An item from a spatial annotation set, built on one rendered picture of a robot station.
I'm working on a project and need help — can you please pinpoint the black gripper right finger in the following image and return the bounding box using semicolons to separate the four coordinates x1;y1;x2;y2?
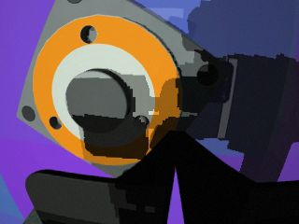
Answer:
176;131;299;224

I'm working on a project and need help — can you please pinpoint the orange round plate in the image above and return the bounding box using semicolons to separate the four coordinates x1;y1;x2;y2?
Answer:
33;14;183;165

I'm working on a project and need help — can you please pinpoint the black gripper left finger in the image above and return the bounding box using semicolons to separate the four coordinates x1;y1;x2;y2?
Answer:
25;131;178;224

